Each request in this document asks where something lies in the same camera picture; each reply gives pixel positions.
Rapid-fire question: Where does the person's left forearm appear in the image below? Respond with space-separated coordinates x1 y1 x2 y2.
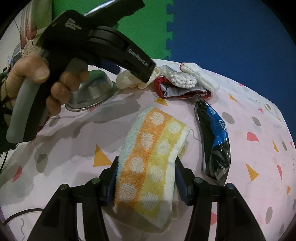
0 72 19 153

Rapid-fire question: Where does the person's left hand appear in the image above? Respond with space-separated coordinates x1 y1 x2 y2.
5 54 89 117

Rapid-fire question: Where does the steel bowl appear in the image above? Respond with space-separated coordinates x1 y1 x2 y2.
65 70 119 112

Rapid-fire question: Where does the white knit glove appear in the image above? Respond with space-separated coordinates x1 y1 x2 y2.
179 62 221 92

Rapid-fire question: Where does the cotton swab bag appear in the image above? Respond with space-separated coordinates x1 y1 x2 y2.
159 65 199 90

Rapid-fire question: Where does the cream latex glove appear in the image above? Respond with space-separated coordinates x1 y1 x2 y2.
116 66 161 90

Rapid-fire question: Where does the black and blue snack packet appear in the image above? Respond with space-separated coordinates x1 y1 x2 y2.
194 98 231 187

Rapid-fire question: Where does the black cable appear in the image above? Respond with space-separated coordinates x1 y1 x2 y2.
0 207 45 226

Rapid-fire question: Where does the wall poster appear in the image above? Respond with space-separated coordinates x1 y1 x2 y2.
11 0 53 61

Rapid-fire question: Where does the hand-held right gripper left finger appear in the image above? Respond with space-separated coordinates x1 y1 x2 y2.
27 156 119 241

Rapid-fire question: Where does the blue foam mat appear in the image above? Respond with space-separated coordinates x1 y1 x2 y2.
165 0 296 130

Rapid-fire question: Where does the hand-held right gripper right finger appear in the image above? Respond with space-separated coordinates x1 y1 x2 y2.
174 156 266 241

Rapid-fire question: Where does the red foil packet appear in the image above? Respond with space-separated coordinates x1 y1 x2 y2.
153 76 212 100

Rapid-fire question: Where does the orange yellow dotted towel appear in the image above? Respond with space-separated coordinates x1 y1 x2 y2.
112 106 191 233

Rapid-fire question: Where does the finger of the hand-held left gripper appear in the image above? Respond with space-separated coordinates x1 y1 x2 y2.
99 58 121 75
84 0 146 30

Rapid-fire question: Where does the green foam mat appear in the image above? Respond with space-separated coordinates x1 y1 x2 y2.
52 0 174 61

